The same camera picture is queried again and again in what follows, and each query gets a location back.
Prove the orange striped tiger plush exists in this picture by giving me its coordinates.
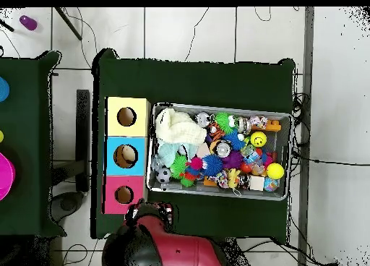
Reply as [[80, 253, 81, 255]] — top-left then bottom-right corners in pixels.
[[207, 121, 225, 140]]

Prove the black crushed soda can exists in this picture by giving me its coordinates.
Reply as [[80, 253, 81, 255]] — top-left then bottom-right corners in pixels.
[[215, 140, 232, 158]]

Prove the wooden box with three holes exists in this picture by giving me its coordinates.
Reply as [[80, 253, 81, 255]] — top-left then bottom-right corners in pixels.
[[102, 96, 152, 215]]

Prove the shallow clear mesh bin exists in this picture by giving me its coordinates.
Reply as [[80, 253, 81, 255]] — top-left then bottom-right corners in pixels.
[[145, 101, 294, 202]]

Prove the cream waffle cloth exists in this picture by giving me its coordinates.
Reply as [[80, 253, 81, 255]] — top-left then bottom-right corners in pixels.
[[155, 107, 208, 147]]

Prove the silver crushed can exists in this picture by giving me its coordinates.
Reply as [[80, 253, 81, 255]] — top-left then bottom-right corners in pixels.
[[195, 111, 212, 127]]

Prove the small black white soccer ball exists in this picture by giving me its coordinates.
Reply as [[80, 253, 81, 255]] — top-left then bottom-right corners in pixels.
[[155, 166, 173, 184]]

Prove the green fuzzy toy with eyes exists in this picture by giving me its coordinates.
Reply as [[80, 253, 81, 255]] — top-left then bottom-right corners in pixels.
[[214, 111, 238, 134]]

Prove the blue fuzzy toy with eyes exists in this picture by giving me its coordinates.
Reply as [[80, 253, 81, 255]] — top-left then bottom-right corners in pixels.
[[223, 131, 246, 151]]

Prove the purple spiky ball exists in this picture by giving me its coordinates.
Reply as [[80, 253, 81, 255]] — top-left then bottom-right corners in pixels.
[[221, 150, 244, 170]]

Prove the yellow smiley face ball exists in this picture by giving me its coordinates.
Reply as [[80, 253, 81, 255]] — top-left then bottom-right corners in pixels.
[[250, 131, 267, 148]]

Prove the plain yellow ball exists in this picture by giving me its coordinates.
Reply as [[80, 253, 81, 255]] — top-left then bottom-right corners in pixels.
[[265, 162, 285, 180]]

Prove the black upright panel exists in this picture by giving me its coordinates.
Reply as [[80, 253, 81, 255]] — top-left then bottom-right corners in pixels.
[[75, 89, 91, 193]]

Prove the dark green side table cloth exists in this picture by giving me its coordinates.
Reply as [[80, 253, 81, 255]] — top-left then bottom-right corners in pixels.
[[0, 50, 67, 238]]

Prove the black rod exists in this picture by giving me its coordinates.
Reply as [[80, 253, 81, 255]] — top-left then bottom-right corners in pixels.
[[54, 7, 83, 41]]

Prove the magenta plastic bowl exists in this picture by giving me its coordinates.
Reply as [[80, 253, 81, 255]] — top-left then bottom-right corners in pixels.
[[0, 151, 16, 202]]

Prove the blue plastic cup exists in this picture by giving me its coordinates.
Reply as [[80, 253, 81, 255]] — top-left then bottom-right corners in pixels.
[[0, 76, 10, 103]]

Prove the purple bottle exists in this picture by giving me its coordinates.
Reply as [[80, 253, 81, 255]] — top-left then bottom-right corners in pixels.
[[19, 14, 38, 32]]

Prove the black cable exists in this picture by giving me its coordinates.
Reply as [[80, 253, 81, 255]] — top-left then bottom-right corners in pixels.
[[291, 150, 370, 167]]

